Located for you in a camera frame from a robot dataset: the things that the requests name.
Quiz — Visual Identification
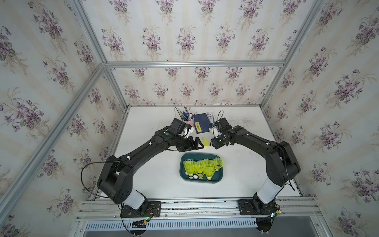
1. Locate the dark blue book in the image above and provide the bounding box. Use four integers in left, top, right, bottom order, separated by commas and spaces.
193, 113, 210, 134

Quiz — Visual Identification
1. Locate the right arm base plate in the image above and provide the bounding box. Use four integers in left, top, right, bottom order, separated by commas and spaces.
237, 197, 280, 217

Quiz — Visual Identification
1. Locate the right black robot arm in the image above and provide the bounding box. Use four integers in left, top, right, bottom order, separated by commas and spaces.
211, 118, 301, 213

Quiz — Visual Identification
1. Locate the yellow shuttlecock pile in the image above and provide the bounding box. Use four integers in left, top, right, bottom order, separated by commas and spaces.
202, 138, 211, 147

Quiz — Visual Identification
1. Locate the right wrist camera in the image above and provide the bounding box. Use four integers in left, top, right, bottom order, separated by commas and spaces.
216, 118, 232, 134

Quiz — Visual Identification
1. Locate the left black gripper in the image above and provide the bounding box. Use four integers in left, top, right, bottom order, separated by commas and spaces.
175, 135, 205, 153

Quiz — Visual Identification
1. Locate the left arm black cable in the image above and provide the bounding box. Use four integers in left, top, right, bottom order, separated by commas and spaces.
80, 160, 119, 199

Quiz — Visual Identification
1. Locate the pink pen cup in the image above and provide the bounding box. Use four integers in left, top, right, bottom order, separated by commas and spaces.
183, 120, 194, 133

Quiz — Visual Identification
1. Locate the aluminium front rail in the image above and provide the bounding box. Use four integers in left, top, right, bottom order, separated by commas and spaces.
74, 197, 322, 221

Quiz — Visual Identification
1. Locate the dark teal storage tray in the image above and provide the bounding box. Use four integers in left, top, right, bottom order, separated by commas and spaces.
179, 153, 225, 183

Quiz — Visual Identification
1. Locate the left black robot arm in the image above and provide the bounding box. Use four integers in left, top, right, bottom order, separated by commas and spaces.
97, 119, 204, 210

